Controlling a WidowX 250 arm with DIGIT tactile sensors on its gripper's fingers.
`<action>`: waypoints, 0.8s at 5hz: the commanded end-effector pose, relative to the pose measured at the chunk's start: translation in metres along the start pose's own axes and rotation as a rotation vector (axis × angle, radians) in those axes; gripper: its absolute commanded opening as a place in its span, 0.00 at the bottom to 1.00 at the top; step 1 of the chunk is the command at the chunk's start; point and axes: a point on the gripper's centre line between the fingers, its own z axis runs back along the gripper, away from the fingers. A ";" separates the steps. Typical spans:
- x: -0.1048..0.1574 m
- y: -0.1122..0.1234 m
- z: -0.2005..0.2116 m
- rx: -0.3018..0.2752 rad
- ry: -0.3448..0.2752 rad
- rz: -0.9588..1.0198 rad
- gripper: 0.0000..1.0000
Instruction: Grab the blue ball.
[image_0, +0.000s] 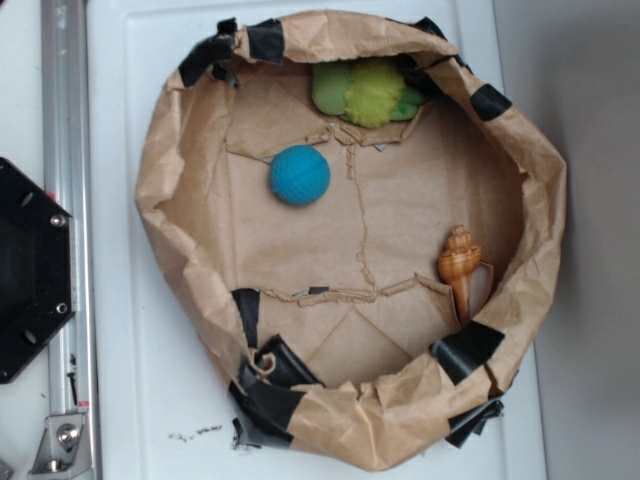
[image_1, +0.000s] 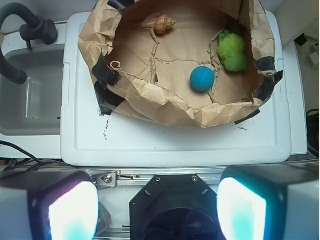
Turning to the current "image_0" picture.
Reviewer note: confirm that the blue textured ball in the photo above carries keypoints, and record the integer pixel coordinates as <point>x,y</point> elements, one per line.
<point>299,175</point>

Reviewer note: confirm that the brown paper bag bin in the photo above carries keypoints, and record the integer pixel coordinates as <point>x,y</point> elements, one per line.
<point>329,323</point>

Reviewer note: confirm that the orange spiral seashell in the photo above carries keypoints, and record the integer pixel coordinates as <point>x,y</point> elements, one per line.
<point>461,267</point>

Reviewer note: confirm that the green plush toy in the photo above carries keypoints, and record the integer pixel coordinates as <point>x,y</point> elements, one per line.
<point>370,93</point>

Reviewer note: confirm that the aluminium extrusion rail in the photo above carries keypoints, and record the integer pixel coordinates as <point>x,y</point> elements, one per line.
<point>73,381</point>

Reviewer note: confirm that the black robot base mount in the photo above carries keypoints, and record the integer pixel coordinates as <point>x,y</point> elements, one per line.
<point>36,273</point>

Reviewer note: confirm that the metal corner bracket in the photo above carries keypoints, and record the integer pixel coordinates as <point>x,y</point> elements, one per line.
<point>64,451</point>

